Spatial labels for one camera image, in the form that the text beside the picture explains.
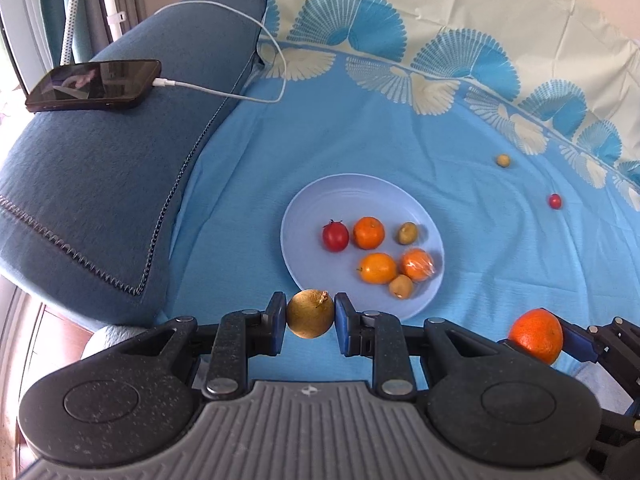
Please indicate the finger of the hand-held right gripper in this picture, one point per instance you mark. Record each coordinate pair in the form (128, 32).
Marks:
(620, 450)
(580, 342)

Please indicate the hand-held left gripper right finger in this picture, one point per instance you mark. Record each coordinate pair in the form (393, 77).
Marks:
(343, 325)

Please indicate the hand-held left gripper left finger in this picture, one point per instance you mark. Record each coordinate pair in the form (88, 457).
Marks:
(275, 325)

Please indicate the small brown fruit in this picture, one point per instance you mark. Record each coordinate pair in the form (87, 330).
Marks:
(407, 233)
(401, 286)
(310, 314)
(503, 160)

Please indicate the small orange mandarin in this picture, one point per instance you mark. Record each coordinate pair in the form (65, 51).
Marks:
(417, 265)
(537, 335)
(369, 232)

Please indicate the yellowish orange mandarin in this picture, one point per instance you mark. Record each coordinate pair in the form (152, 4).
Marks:
(378, 267)

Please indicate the red cherry tomato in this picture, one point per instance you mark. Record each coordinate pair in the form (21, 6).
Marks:
(335, 236)
(555, 201)

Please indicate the light blue plate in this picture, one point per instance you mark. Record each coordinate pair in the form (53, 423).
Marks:
(310, 210)

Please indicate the blue fan-print bed sheet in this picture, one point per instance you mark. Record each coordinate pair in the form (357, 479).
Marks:
(500, 260)

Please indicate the grey cushion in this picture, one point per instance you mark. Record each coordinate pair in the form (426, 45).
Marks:
(115, 335)

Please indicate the blue cushion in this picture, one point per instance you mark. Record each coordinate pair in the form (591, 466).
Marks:
(100, 185)

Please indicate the black smartphone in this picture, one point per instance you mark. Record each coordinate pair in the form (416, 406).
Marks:
(90, 85)

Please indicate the grey metal stand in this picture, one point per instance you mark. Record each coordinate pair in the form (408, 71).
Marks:
(74, 10)

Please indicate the teal curtain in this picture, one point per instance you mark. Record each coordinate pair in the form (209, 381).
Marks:
(47, 0)

